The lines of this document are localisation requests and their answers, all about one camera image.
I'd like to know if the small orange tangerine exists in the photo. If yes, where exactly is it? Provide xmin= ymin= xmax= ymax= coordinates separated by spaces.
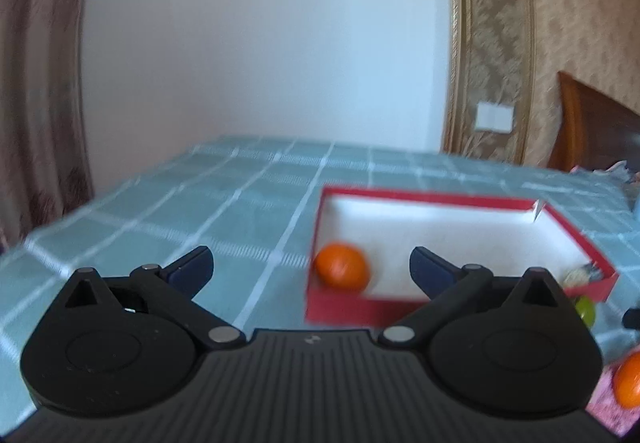
xmin=314 ymin=243 xmax=371 ymax=294

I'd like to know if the red cardboard box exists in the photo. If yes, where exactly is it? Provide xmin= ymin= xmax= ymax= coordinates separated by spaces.
xmin=304 ymin=187 xmax=620 ymax=330

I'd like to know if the pink floral blanket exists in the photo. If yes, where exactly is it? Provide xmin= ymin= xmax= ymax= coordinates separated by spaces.
xmin=585 ymin=363 xmax=640 ymax=439

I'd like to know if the large orange tangerine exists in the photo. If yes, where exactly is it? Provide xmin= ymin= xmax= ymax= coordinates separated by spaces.
xmin=612 ymin=350 xmax=640 ymax=409

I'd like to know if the round green fruit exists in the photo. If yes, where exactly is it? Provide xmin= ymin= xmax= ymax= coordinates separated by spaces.
xmin=572 ymin=297 xmax=597 ymax=328

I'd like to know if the wooden headboard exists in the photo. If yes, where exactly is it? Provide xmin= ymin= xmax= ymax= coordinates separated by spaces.
xmin=547 ymin=70 xmax=640 ymax=174

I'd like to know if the green checked tablecloth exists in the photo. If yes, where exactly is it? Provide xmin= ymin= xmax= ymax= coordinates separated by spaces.
xmin=0 ymin=135 xmax=640 ymax=429

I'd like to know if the white wall switch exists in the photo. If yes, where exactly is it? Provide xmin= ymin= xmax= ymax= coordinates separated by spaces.
xmin=474 ymin=102 xmax=515 ymax=132

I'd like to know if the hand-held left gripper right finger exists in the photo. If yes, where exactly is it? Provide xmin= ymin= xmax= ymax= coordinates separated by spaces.
xmin=377 ymin=245 xmax=577 ymax=350

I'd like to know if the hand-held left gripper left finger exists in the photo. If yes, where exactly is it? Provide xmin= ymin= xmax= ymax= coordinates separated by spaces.
xmin=50 ymin=245 xmax=247 ymax=350

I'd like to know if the gold wall moulding frame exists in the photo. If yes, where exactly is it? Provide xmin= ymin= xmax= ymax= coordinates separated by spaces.
xmin=440 ymin=0 xmax=538 ymax=168

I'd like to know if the crinkled candy wrapper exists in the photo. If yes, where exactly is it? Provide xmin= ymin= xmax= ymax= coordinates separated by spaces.
xmin=565 ymin=263 xmax=603 ymax=286

